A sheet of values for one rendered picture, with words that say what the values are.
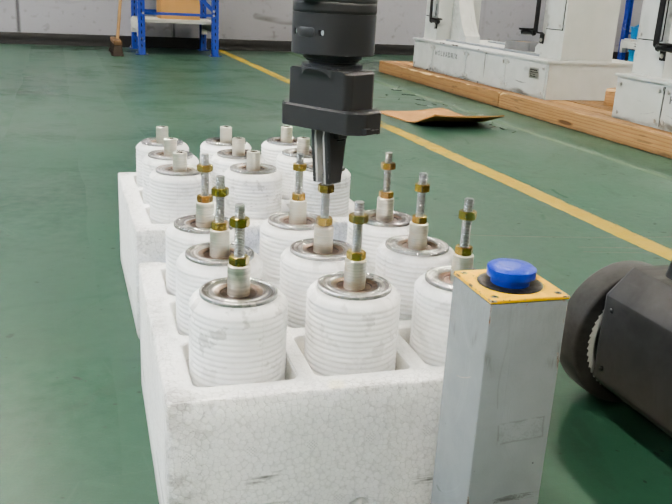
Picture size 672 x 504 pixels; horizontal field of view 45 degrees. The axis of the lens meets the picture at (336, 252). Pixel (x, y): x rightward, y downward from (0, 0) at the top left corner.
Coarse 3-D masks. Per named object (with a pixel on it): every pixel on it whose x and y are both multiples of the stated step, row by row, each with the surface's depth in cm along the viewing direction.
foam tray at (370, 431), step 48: (144, 288) 98; (144, 336) 100; (288, 336) 86; (144, 384) 104; (240, 384) 75; (288, 384) 76; (336, 384) 76; (384, 384) 77; (432, 384) 79; (192, 432) 73; (240, 432) 74; (288, 432) 76; (336, 432) 77; (384, 432) 79; (432, 432) 80; (192, 480) 74; (240, 480) 76; (288, 480) 77; (336, 480) 79; (384, 480) 81; (432, 480) 82
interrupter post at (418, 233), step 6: (414, 228) 94; (420, 228) 94; (426, 228) 94; (414, 234) 94; (420, 234) 94; (426, 234) 94; (408, 240) 95; (414, 240) 94; (420, 240) 94; (426, 240) 95; (408, 246) 95; (414, 246) 95; (420, 246) 94
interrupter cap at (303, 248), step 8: (304, 240) 94; (312, 240) 95; (336, 240) 95; (296, 248) 92; (304, 248) 92; (312, 248) 93; (336, 248) 93; (344, 248) 92; (304, 256) 89; (312, 256) 89; (320, 256) 89; (328, 256) 90; (336, 256) 90; (344, 256) 89
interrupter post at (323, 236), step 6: (318, 228) 90; (324, 228) 90; (330, 228) 91; (318, 234) 91; (324, 234) 90; (330, 234) 91; (318, 240) 91; (324, 240) 91; (330, 240) 91; (318, 246) 91; (324, 246) 91; (330, 246) 91; (318, 252) 91; (324, 252) 91; (330, 252) 92
